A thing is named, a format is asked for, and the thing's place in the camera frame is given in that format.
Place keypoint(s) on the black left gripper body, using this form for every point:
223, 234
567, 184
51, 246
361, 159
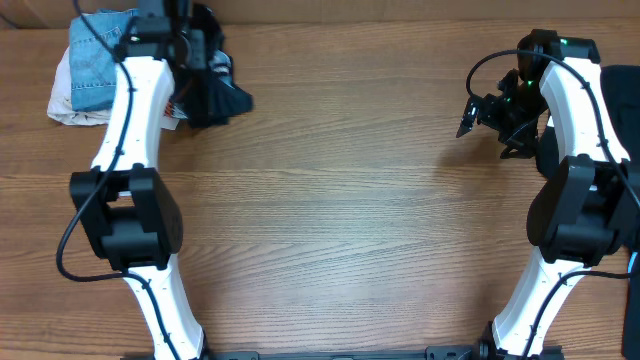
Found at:
189, 43

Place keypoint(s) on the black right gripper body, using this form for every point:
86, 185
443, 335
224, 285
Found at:
514, 116

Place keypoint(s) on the black patterned sports jersey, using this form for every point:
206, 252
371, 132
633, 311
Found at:
209, 97

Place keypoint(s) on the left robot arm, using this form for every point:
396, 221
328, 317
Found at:
128, 214

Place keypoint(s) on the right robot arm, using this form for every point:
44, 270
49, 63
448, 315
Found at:
579, 121

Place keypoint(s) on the folded blue denim jeans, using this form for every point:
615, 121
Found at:
92, 69

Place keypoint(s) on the black garment pile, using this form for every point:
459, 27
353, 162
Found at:
620, 88

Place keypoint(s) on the folded white cloth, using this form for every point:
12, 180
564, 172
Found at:
60, 107

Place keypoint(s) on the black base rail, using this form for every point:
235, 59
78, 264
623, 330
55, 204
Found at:
451, 352

